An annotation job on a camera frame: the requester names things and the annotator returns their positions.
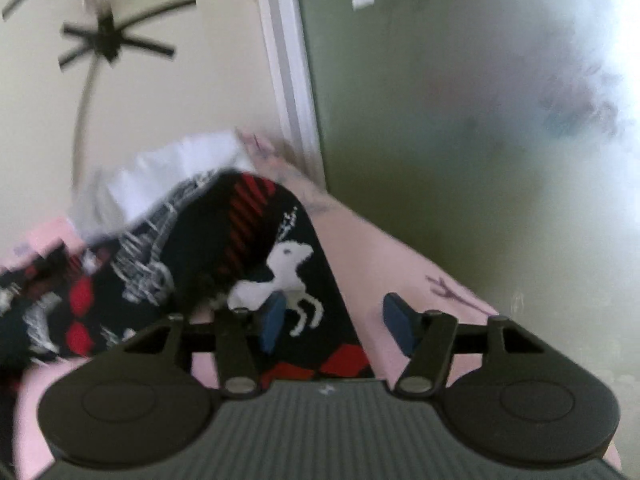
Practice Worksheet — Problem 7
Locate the grey cable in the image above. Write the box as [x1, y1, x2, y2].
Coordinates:
[71, 62, 102, 193]

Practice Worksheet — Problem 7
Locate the white garment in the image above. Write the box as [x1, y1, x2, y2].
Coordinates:
[71, 130, 257, 242]

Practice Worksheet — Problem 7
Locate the black red patterned sweater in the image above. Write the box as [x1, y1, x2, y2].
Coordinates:
[0, 170, 374, 387]

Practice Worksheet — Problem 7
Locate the pink printed bed sheet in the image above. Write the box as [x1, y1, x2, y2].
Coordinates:
[0, 127, 506, 480]

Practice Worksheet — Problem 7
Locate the frosted glass pane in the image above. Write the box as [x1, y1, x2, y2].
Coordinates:
[295, 0, 640, 401]

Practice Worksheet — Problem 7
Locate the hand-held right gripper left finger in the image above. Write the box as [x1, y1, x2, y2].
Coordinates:
[124, 292, 289, 397]

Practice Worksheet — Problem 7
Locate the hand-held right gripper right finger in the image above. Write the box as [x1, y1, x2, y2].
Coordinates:
[383, 292, 547, 397]

